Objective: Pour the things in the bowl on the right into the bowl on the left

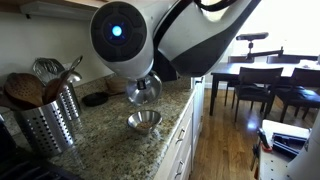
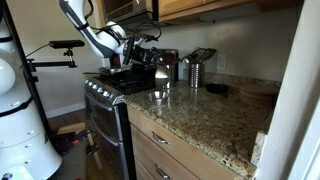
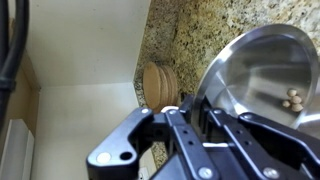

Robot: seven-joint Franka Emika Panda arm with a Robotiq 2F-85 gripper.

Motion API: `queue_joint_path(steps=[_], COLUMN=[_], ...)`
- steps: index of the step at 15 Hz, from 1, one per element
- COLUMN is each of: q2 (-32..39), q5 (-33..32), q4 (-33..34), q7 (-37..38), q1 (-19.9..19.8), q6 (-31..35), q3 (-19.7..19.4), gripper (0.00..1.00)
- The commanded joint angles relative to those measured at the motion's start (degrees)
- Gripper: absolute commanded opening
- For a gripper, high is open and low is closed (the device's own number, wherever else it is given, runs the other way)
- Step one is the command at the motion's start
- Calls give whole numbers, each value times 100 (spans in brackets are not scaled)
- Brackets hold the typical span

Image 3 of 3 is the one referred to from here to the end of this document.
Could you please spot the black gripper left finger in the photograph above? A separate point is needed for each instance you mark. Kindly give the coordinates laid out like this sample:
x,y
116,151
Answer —
x,y
123,146

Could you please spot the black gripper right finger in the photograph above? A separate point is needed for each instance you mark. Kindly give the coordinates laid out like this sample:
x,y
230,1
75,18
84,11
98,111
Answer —
x,y
266,146

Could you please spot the chickpeas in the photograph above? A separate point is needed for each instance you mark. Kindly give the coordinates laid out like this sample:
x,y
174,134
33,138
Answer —
x,y
295,100

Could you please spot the steel bowl holding chickpeas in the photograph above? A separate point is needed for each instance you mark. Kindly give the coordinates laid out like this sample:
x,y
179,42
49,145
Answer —
x,y
260,66

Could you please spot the stack of round wooden trivets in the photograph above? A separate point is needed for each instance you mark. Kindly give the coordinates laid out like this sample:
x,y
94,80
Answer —
x,y
155,86

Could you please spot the wooden upper cabinet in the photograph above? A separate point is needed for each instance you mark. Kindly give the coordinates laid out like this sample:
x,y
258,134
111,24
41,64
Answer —
x,y
28,80

